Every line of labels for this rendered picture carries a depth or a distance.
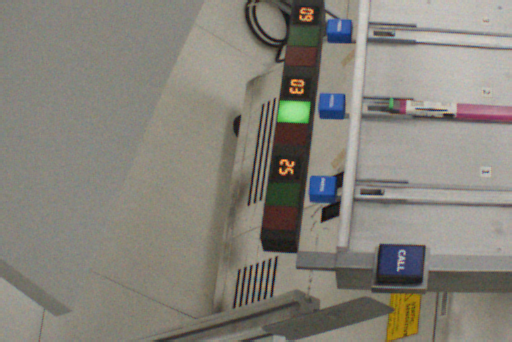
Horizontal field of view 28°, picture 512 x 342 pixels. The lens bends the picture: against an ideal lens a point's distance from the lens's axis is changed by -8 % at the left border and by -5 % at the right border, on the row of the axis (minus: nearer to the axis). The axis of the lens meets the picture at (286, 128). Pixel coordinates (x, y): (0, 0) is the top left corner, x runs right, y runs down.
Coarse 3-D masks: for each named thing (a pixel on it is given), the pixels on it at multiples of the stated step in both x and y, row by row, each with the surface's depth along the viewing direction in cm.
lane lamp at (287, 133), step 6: (282, 126) 126; (288, 126) 126; (294, 126) 126; (300, 126) 126; (306, 126) 126; (276, 132) 126; (282, 132) 126; (288, 132) 126; (294, 132) 126; (300, 132) 126; (306, 132) 126; (276, 138) 126; (282, 138) 126; (288, 138) 126; (294, 138) 125; (300, 138) 125; (300, 144) 125
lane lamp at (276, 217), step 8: (272, 208) 121; (280, 208) 121; (288, 208) 121; (296, 208) 121; (272, 216) 120; (280, 216) 120; (288, 216) 120; (296, 216) 120; (264, 224) 120; (272, 224) 120; (280, 224) 120; (288, 224) 120
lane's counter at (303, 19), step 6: (300, 6) 136; (306, 6) 136; (312, 6) 136; (318, 6) 136; (294, 12) 135; (300, 12) 135; (306, 12) 135; (312, 12) 135; (318, 12) 135; (294, 18) 135; (300, 18) 135; (306, 18) 135; (312, 18) 135; (318, 18) 135; (300, 24) 134; (306, 24) 134; (312, 24) 134
